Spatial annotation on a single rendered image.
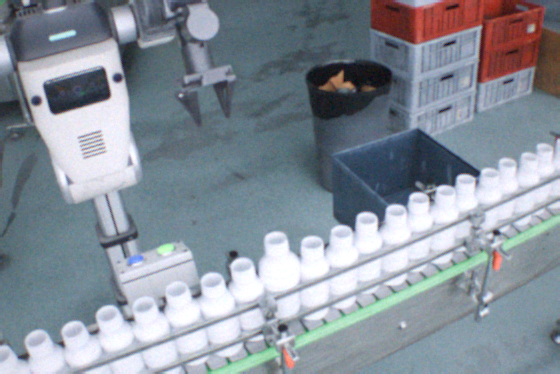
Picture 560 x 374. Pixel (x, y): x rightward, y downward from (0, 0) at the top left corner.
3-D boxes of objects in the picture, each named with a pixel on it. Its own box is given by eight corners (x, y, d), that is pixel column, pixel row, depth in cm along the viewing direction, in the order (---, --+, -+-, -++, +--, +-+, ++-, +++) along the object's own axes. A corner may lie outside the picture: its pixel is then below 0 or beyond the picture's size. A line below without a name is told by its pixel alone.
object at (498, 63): (481, 84, 360) (484, 53, 348) (440, 65, 391) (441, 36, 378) (537, 65, 382) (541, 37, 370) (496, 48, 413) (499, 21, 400)
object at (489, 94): (477, 113, 373) (480, 84, 360) (438, 92, 403) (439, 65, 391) (533, 93, 395) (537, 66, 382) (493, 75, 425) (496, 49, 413)
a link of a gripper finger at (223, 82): (246, 114, 107) (234, 67, 105) (213, 124, 104) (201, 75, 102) (229, 116, 113) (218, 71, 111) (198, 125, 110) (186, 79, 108)
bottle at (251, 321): (256, 313, 104) (243, 248, 94) (278, 329, 100) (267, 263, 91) (232, 331, 101) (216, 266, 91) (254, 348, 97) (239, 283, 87)
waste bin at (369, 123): (336, 212, 292) (333, 101, 256) (297, 172, 327) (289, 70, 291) (406, 186, 307) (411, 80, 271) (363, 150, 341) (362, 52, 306)
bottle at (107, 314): (148, 361, 95) (125, 297, 86) (150, 388, 91) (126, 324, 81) (116, 367, 95) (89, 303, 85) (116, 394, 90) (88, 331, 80)
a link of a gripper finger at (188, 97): (230, 119, 106) (217, 71, 104) (196, 129, 102) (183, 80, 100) (214, 120, 111) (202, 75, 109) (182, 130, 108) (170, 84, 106)
